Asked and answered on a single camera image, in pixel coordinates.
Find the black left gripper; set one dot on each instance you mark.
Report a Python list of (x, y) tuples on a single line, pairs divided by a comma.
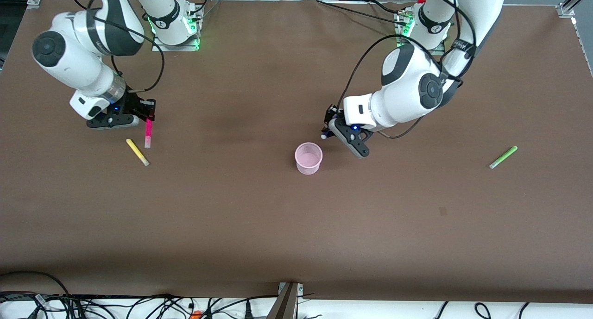
[(331, 117)]

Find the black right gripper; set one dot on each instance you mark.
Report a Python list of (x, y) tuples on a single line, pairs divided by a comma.
[(135, 104)]

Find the purple pen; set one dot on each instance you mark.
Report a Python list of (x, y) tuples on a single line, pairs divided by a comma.
[(325, 135)]

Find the pink pen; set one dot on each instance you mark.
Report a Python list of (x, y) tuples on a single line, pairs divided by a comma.
[(148, 134)]

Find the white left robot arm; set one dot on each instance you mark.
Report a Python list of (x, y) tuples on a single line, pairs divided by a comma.
[(407, 92)]

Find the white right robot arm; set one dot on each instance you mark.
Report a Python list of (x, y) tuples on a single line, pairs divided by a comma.
[(78, 64)]

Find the pink cup holder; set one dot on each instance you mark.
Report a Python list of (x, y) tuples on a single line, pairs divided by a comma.
[(308, 159)]

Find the yellow pen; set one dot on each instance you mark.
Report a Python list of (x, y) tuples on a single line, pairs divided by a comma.
[(136, 151)]

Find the green pen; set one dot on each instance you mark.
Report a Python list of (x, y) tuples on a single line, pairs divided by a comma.
[(503, 157)]

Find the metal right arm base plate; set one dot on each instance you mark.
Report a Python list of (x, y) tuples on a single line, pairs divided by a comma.
[(160, 47)]

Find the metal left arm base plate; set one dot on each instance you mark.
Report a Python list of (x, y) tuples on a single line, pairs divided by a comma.
[(403, 48)]

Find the metal table edge bracket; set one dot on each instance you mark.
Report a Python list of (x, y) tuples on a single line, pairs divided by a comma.
[(286, 300)]

